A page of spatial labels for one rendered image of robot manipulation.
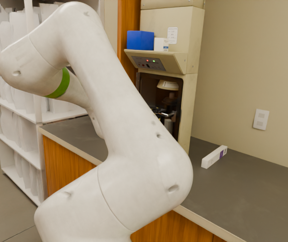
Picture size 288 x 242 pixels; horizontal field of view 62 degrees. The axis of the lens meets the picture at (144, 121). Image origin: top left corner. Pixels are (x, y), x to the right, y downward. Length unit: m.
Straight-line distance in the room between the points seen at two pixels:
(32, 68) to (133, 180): 0.39
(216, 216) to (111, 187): 0.66
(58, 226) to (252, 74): 1.31
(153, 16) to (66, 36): 0.80
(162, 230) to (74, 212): 0.81
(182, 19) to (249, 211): 0.87
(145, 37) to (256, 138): 0.86
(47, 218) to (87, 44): 0.33
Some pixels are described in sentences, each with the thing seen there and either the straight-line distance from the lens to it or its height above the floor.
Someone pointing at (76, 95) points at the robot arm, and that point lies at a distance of 0.82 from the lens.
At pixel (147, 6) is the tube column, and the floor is 1.72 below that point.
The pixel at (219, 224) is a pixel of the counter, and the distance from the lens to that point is 0.96.
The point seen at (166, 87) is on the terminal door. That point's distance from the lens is 1.24.
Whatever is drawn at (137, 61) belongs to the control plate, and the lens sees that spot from 1.29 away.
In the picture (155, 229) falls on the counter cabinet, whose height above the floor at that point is 0.72.
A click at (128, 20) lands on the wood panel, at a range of 1.39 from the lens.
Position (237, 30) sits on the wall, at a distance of 1.55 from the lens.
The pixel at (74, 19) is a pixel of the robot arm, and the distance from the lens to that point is 0.59.
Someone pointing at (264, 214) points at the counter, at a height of 0.94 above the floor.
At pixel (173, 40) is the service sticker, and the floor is 1.56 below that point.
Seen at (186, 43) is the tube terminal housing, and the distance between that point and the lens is 1.19.
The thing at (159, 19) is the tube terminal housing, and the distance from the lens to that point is 1.30.
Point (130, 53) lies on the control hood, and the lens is 1.27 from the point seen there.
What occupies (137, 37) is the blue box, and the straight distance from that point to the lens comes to 1.24.
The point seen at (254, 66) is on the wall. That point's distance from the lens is 1.50.
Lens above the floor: 1.53
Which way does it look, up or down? 18 degrees down
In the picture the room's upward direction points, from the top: 3 degrees clockwise
